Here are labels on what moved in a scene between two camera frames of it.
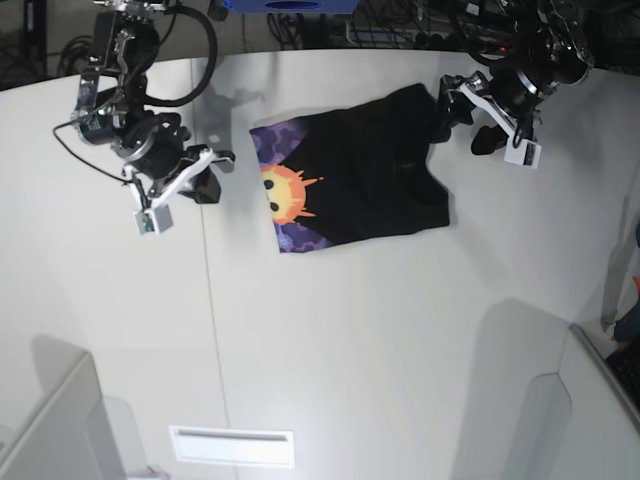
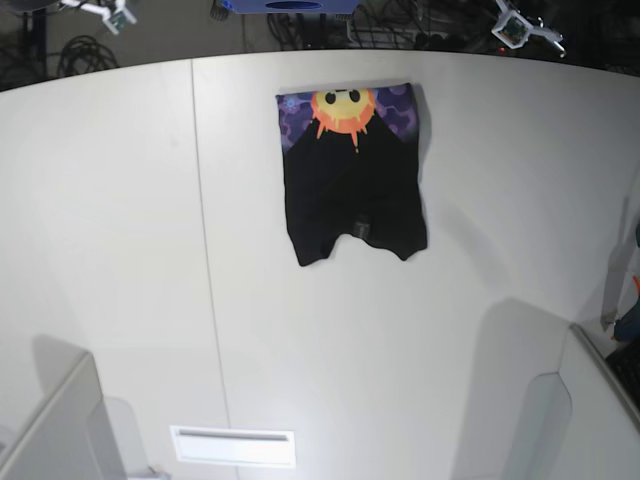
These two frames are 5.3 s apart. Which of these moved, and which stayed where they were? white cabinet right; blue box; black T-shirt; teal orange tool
Moved: black T-shirt
Stayed: blue box; teal orange tool; white cabinet right
